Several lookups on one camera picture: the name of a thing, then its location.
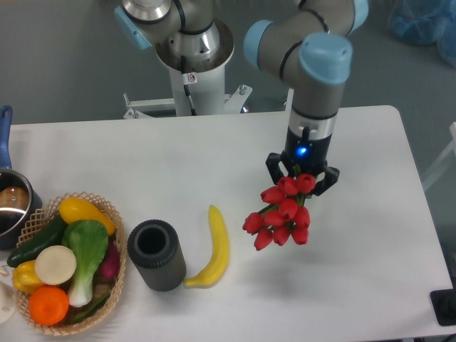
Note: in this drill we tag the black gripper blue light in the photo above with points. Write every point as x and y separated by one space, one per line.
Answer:
309 155

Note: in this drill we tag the red tulip bouquet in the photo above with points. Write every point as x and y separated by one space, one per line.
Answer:
285 216

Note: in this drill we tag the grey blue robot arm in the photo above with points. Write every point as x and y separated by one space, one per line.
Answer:
310 53

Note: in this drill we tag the yellow banana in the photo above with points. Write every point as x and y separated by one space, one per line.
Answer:
218 263

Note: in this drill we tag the dark grey ribbed vase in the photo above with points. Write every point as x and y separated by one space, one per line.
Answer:
154 248

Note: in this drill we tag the black device at edge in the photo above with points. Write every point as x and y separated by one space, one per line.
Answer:
443 303

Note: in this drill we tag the purple sweet potato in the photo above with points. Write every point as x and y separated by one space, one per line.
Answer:
110 265

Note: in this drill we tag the green bok choy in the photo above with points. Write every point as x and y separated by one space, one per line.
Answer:
88 240

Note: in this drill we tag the yellow squash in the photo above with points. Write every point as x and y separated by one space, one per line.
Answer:
73 209

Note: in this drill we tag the green chili pepper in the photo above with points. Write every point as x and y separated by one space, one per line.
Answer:
89 311

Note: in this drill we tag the dark green cucumber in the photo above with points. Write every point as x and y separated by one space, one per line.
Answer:
50 235

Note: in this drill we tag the white round radish slice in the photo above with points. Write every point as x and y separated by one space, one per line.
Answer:
55 265

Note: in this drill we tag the woven bamboo basket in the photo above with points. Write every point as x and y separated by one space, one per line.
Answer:
39 219

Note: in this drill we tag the orange fruit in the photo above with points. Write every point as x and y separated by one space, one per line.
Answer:
48 305

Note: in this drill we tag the yellow bell pepper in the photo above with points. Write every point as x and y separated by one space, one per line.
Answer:
25 278

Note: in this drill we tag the small garlic piece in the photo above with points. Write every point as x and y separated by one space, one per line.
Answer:
3 271

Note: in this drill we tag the white round object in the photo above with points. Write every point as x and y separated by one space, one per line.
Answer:
7 303

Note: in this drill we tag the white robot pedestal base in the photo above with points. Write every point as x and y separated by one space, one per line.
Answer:
193 93

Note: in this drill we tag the blue handled saucepan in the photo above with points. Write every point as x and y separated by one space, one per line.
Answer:
19 199

